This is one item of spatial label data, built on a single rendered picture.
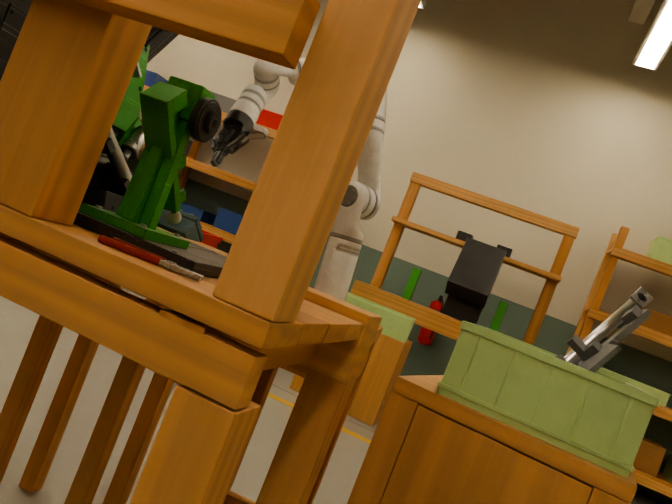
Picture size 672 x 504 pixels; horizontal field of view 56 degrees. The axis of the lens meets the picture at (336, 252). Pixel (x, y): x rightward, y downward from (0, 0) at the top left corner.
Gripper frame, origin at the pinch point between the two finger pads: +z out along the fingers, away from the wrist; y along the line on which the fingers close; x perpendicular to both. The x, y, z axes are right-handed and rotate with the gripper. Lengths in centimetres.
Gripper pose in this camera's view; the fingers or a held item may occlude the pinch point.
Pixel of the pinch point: (217, 159)
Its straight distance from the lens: 167.3
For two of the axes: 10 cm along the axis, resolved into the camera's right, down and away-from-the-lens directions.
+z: -3.6, 8.1, -4.8
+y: 8.3, 0.4, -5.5
